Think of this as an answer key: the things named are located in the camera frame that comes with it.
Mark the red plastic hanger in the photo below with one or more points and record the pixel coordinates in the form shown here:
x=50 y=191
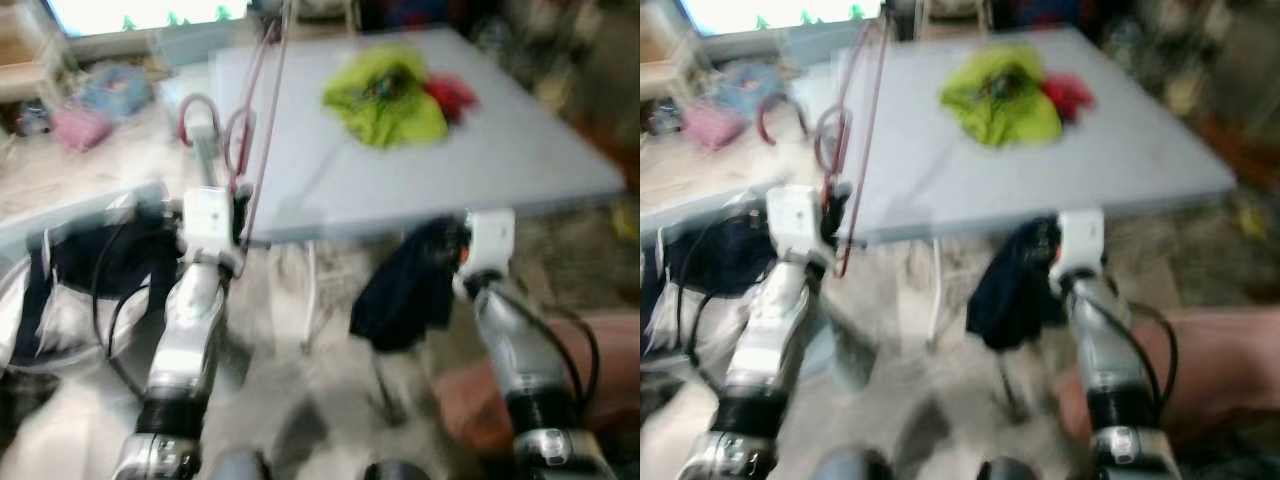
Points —
x=763 y=115
x=868 y=130
x=262 y=130
x=185 y=110

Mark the navy shorts with white lining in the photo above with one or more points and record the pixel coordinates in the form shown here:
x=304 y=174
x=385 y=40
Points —
x=90 y=255
x=720 y=255

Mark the dark navy garment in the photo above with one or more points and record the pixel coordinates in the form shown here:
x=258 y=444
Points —
x=405 y=290
x=1015 y=290

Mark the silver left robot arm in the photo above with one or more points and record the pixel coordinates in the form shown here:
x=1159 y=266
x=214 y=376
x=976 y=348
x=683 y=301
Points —
x=765 y=340
x=185 y=340

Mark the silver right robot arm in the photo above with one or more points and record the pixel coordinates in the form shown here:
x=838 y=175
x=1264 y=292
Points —
x=1125 y=370
x=525 y=370

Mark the person forearm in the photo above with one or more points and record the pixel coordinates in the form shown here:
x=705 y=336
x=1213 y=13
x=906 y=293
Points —
x=1220 y=370
x=580 y=370

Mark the light blue bag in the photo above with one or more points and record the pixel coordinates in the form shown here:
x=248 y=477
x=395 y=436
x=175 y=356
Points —
x=755 y=90
x=118 y=90

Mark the pink small bag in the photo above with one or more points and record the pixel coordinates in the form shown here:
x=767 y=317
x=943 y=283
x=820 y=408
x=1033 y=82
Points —
x=712 y=128
x=80 y=128

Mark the lime green shirt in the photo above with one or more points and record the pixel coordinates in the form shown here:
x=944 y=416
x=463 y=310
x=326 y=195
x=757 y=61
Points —
x=385 y=105
x=1000 y=105

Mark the white folding table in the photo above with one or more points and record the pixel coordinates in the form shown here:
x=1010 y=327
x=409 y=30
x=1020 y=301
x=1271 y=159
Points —
x=450 y=170
x=1060 y=170

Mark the red garment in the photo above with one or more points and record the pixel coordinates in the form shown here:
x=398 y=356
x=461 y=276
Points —
x=1068 y=97
x=450 y=97

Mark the grey right robot leg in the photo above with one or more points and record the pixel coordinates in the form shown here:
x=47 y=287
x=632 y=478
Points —
x=1010 y=472
x=397 y=472

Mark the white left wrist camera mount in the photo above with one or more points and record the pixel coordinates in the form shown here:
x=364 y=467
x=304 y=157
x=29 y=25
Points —
x=208 y=225
x=795 y=225

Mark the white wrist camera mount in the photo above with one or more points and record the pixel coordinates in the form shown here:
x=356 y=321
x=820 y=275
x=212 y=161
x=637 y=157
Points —
x=1082 y=245
x=490 y=245
x=795 y=225
x=208 y=225

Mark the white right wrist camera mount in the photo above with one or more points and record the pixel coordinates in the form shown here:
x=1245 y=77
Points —
x=490 y=245
x=1082 y=245

